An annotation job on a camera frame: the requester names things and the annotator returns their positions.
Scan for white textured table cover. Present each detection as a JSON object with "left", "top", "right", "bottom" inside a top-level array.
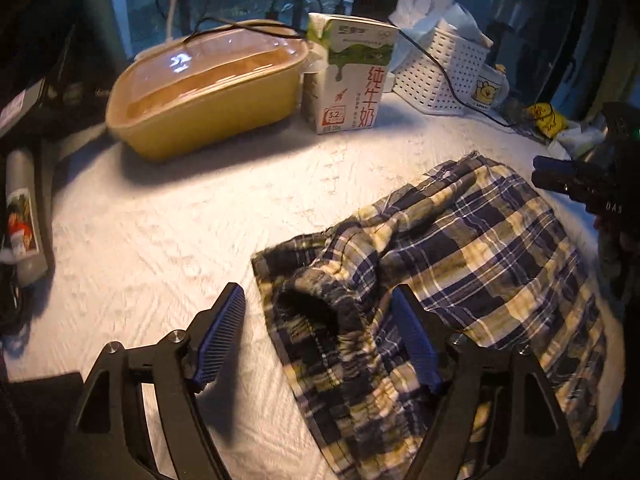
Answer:
[{"left": 0, "top": 89, "right": 627, "bottom": 480}]

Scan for white bear print mug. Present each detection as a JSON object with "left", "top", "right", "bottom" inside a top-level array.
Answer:
[{"left": 470, "top": 65, "right": 511, "bottom": 111}]

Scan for yellow casserole pot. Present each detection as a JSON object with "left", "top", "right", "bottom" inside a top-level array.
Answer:
[{"left": 105, "top": 19, "right": 312, "bottom": 163}]

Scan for grey bottle with photo label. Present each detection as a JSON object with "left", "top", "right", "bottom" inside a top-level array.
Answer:
[{"left": 4, "top": 148, "right": 52, "bottom": 287}]

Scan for black flat box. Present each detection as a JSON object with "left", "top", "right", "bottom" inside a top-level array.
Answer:
[{"left": 0, "top": 76, "right": 50, "bottom": 137}]

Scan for thin black cable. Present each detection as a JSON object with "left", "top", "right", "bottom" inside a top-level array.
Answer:
[{"left": 395, "top": 22, "right": 523, "bottom": 129}]

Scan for yellow duck print bag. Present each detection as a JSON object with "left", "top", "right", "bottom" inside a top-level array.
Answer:
[{"left": 529, "top": 102, "right": 569, "bottom": 141}]

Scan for plaid pants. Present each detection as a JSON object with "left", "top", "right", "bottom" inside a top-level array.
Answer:
[{"left": 250, "top": 152, "right": 609, "bottom": 480}]

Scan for green and white milk carton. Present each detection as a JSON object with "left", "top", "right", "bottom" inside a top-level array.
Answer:
[{"left": 300, "top": 11, "right": 401, "bottom": 135}]

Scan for white perforated plastic basket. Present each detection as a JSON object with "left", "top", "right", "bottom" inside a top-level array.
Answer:
[{"left": 392, "top": 17, "right": 494, "bottom": 116}]

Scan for white crumpled paper bag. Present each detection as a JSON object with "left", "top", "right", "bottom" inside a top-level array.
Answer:
[{"left": 546, "top": 121, "right": 609, "bottom": 162}]

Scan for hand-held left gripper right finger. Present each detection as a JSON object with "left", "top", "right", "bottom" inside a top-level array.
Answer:
[{"left": 390, "top": 284, "right": 582, "bottom": 480}]

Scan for looped black cable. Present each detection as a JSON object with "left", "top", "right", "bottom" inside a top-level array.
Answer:
[{"left": 156, "top": 0, "right": 321, "bottom": 43}]

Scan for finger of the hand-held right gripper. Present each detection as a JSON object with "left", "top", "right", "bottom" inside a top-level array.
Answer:
[{"left": 531, "top": 155, "right": 603, "bottom": 198}]

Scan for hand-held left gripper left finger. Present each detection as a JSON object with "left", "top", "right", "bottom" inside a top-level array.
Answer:
[{"left": 60, "top": 282, "right": 247, "bottom": 480}]

